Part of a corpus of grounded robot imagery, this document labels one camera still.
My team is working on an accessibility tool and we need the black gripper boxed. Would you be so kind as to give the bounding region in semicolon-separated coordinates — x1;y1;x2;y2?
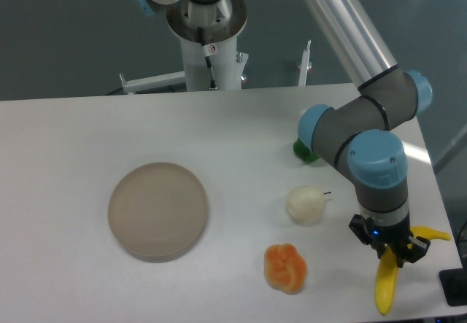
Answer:
349;214;428;268

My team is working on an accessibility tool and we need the yellow toy banana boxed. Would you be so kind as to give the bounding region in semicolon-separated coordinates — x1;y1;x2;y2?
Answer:
374;226;451;316

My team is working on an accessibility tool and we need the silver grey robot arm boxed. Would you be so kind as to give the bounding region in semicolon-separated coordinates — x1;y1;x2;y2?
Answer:
137;0;432;266

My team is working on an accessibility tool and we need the black device at table edge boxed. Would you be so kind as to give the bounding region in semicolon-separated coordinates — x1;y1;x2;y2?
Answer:
439;268;466;307

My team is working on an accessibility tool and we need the white toy pear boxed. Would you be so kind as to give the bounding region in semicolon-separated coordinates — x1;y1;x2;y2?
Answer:
285;185;332;226

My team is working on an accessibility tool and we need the orange braided toy bread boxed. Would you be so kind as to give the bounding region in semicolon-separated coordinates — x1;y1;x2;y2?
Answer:
263;244;308;295

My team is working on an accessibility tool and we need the green toy vegetable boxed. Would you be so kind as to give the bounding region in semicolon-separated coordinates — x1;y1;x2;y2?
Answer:
293;138;320;164

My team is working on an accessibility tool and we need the beige round plate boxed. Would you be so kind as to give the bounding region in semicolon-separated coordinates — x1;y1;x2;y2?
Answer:
107;162;209;262

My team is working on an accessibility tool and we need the white right pedestal leg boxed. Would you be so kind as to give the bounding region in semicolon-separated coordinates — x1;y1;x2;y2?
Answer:
298;40;312;87

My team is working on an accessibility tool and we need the white pedestal leg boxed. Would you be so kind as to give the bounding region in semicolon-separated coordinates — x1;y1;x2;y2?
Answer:
119;71;185;94
298;40;312;87

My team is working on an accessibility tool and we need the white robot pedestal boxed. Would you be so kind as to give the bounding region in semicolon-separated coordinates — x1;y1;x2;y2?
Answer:
180;36;249;92

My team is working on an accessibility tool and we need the white left pedestal leg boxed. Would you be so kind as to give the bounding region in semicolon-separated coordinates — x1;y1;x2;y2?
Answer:
119;71;185;94

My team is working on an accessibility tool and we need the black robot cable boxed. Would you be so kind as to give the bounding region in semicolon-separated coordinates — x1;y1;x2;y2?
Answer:
196;26;219;90

